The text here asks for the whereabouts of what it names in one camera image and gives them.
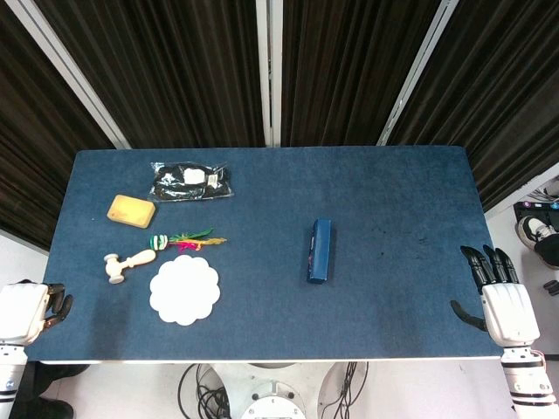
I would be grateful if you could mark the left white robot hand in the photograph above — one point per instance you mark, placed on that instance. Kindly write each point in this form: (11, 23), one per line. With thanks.
(19, 312)

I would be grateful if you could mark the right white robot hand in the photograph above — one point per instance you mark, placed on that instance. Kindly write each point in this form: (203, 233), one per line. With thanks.
(508, 314)

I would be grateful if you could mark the blue rectangular box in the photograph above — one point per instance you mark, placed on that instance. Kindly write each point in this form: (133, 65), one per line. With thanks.
(319, 251)

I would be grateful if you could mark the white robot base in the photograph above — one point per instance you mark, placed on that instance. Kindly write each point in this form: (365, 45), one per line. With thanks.
(273, 393)

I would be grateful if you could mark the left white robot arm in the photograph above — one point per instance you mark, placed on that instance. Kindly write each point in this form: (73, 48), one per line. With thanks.
(11, 375)

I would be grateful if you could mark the dark blue cloth-covered table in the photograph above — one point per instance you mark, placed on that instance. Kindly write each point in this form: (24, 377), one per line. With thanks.
(271, 314)

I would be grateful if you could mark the small black floor object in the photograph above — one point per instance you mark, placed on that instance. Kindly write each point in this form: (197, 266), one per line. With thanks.
(551, 288)

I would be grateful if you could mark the black trouser leg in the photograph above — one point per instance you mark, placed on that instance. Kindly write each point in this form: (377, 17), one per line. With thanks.
(549, 251)

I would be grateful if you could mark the white and black sneaker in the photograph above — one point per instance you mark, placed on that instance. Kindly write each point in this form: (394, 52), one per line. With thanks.
(535, 229)

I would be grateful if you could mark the black bag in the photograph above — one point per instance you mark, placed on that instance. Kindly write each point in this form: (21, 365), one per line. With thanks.
(48, 406)

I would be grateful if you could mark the black device with coloured buttons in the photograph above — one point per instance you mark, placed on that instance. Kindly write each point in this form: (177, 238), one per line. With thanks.
(528, 208)

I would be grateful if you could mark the small wooden mallet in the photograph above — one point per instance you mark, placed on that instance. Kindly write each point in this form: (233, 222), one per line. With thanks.
(135, 259)

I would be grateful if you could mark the yellow sponge block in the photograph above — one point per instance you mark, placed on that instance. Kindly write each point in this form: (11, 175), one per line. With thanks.
(131, 210)

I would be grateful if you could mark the colourful feather shuttlecock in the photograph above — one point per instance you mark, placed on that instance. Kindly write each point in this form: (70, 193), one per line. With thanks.
(159, 241)

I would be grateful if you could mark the white flower-shaped plate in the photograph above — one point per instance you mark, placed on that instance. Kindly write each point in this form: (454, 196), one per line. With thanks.
(184, 290)

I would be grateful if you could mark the dark pleated curtain panel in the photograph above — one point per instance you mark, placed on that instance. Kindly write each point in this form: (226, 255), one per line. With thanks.
(174, 65)
(26, 131)
(502, 87)
(349, 65)

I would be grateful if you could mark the black item in plastic bag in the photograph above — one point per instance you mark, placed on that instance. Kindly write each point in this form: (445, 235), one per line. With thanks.
(192, 183)

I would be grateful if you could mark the white partition post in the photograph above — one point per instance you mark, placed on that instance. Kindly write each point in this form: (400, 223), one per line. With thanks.
(417, 65)
(65, 65)
(268, 65)

